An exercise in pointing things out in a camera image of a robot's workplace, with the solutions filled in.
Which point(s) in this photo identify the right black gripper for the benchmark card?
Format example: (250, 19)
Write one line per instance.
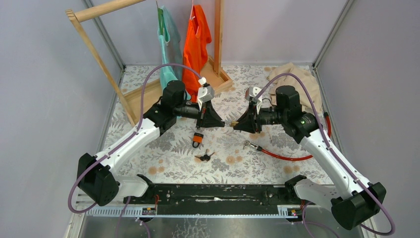
(248, 123)

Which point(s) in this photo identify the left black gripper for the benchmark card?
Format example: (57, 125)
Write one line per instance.
(211, 118)

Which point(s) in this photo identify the orange black padlock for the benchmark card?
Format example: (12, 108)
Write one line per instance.
(197, 140)

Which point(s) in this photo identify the black key bunch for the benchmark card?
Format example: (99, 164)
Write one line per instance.
(204, 157)

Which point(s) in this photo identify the brass padlock with key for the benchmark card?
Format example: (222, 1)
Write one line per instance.
(230, 123)

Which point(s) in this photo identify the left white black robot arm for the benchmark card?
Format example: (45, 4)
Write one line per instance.
(97, 175)

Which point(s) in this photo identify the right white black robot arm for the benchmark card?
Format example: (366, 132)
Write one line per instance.
(354, 198)

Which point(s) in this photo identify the floral patterned mat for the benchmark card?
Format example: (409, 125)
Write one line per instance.
(170, 158)

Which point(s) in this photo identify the beige crumpled cloth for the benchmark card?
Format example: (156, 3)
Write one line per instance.
(308, 80)

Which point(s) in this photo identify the wooden clothes rack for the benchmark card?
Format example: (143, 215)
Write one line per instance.
(149, 92)

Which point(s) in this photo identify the teal shirt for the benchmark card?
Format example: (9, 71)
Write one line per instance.
(170, 50)

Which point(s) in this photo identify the orange shirt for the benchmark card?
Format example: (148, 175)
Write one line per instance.
(195, 54)

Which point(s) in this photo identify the white pink clothes hanger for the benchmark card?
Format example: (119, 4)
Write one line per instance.
(194, 24)

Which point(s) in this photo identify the green clothes hanger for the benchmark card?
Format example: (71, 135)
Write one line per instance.
(160, 19)

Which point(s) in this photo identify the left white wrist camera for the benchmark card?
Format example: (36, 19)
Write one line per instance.
(205, 92)

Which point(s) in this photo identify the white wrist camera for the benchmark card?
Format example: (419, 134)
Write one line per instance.
(253, 95)
(205, 92)

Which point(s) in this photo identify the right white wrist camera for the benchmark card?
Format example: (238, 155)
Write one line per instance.
(253, 95)

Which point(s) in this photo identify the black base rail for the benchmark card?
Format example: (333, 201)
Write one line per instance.
(217, 199)

